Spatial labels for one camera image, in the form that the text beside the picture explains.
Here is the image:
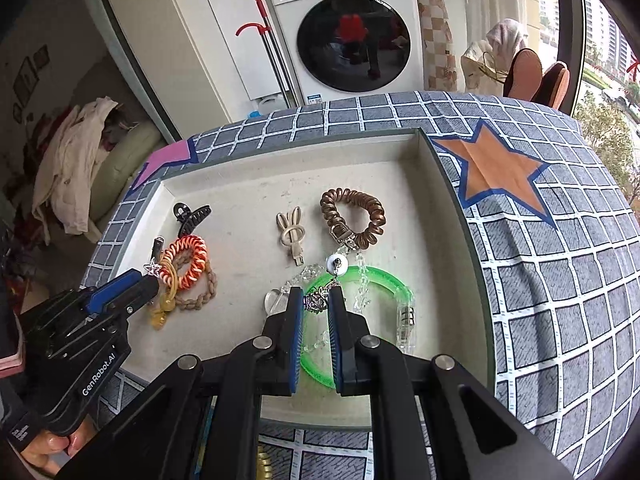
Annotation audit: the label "brown braided bracelet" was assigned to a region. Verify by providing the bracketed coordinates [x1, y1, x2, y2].
[170, 250, 219, 311]

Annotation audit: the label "yellow cord bracelet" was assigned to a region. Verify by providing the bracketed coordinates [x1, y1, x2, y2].
[142, 237, 181, 331]

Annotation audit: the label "white washing machine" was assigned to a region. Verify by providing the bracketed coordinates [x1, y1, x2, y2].
[262, 0, 426, 108]

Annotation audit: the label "person's left hand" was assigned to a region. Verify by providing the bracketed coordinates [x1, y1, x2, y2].
[22, 417, 103, 478]

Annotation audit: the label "white bag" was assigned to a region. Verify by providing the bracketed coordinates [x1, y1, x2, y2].
[460, 19, 528, 96]

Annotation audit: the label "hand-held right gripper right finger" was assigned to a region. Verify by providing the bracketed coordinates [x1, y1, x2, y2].
[327, 286, 576, 480]

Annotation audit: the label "brown slipper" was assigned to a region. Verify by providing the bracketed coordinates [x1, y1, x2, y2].
[532, 61, 571, 110]
[502, 48, 543, 103]

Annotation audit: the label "orange white spiral hair tie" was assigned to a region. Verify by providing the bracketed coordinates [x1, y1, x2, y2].
[159, 235, 208, 291]

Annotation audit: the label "pile of light clothes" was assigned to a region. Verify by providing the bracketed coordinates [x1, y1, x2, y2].
[31, 97, 133, 236]

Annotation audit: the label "white cabinet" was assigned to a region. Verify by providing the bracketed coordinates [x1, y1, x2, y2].
[95, 0, 301, 141]

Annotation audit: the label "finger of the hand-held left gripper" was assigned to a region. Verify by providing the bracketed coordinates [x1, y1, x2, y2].
[112, 280, 161, 319]
[82, 268, 151, 313]

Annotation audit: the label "clear crystal bead bracelet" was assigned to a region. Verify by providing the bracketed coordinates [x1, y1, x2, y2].
[264, 222, 373, 356]

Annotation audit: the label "white plastic bottle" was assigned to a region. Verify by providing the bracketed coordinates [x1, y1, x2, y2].
[257, 92, 286, 116]

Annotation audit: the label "checkered hanging cloth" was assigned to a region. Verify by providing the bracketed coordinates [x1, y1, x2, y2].
[414, 0, 463, 93]

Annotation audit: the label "cream cushion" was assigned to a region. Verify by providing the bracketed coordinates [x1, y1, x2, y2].
[87, 120, 166, 233]

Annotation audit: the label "mop with red hook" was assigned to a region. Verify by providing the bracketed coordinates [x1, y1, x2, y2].
[235, 0, 293, 111]

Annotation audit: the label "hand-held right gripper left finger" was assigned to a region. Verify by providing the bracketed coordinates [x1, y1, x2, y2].
[55, 287, 306, 480]

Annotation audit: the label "beige rabbit hair clip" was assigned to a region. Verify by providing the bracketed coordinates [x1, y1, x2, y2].
[276, 206, 307, 267]

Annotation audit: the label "silver charm with white bead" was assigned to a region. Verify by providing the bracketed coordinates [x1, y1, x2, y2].
[302, 254, 351, 316]

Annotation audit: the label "black window frame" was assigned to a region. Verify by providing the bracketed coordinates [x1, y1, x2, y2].
[552, 0, 588, 121]

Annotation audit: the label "brown spiral hair tie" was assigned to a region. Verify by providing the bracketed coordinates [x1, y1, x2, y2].
[320, 188, 387, 251]

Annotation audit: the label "grey-green jewelry tray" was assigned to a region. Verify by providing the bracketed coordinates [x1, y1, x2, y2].
[82, 127, 496, 433]

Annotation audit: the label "wall picture frames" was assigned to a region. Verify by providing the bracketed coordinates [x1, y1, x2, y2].
[12, 45, 51, 108]

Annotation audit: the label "green translucent bangle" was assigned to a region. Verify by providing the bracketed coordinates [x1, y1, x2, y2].
[299, 265, 417, 389]

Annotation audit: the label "grey checked star blanket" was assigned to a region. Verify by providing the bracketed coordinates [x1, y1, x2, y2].
[80, 90, 640, 480]

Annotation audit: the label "black claw hair clip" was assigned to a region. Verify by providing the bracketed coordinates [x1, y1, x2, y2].
[172, 202, 212, 238]

